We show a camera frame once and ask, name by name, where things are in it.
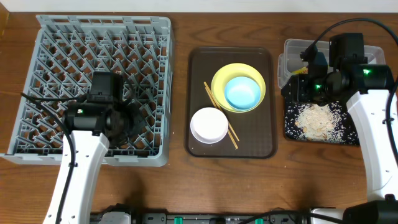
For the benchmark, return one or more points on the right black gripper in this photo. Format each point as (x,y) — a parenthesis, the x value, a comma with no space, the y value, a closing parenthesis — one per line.
(297,83)

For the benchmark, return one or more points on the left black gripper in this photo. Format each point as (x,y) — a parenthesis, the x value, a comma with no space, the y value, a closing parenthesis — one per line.
(138,122)

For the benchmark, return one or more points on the green snack wrapper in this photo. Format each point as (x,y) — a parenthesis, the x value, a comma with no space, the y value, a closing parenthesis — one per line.
(303,70)

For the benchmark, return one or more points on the food scraps rice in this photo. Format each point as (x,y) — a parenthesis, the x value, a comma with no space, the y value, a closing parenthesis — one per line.
(317,121)

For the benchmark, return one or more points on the light blue bowl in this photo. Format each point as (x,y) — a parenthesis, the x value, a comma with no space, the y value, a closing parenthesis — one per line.
(242,93)

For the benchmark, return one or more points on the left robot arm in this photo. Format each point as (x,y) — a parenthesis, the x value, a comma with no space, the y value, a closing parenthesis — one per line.
(107,116)

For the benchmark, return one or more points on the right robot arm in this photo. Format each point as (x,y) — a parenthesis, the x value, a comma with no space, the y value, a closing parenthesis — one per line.
(367,91)

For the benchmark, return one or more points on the black waste tray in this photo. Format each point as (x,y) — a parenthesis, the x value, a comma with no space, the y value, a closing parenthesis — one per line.
(290,124)

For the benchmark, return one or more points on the clear plastic bin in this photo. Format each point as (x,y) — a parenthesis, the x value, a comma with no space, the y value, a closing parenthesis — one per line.
(290,60)

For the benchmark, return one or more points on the dark brown serving tray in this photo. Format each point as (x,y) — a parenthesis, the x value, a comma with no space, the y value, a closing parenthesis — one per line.
(256,129)

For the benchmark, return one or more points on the white pink bowl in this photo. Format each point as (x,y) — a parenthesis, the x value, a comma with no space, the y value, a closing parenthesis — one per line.
(209,125)

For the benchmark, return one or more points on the wooden chopstick right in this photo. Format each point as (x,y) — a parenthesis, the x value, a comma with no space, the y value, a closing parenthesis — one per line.
(229,124)

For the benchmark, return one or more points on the wooden chopstick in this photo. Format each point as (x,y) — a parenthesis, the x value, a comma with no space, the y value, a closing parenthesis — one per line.
(215,105)
(229,124)

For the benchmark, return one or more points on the wooden chopstick left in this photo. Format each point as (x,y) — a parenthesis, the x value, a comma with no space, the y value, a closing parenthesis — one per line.
(215,105)

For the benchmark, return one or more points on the grey plastic dish rack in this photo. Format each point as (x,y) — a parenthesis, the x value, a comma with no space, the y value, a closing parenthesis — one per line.
(68,51)

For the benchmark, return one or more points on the yellow round plate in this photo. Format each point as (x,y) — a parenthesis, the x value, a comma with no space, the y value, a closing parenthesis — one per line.
(230,71)

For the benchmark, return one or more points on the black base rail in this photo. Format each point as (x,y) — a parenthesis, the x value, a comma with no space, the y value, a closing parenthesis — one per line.
(161,216)

